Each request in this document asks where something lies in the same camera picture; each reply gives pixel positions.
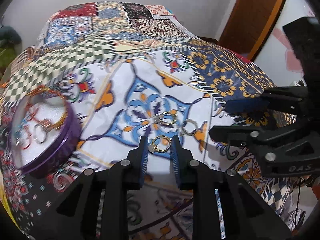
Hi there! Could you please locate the purple heart-shaped jewelry box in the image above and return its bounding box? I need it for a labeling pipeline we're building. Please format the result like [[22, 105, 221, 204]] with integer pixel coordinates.
[[9, 86, 81, 178]]

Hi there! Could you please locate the brown wooden door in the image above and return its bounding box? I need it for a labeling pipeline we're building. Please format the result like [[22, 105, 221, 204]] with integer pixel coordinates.
[[219, 0, 285, 61]]

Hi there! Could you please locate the gold hoop ring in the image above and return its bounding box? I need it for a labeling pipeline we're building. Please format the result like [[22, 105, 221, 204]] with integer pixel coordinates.
[[156, 113, 179, 127]]

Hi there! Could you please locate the gold ring with charm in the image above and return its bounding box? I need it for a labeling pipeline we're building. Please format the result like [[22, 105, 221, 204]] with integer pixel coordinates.
[[149, 134, 172, 153]]

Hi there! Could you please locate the silver hoop ring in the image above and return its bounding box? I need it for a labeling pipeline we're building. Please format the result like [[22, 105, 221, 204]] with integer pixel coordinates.
[[178, 119, 200, 137]]

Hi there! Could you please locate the colourful patchwork bedspread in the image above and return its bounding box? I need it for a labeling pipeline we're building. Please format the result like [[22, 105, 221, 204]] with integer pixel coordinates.
[[1, 2, 295, 233]]

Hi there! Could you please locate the red thread bracelet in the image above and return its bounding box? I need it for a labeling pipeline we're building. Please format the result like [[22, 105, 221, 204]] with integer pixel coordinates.
[[15, 127, 33, 151]]

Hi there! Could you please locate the red gold braided bracelet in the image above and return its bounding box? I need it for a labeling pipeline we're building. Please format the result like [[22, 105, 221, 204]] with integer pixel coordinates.
[[26, 86, 70, 131]]

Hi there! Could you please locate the green patterned bag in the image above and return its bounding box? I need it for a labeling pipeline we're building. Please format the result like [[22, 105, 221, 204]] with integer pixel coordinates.
[[0, 46, 17, 75]]

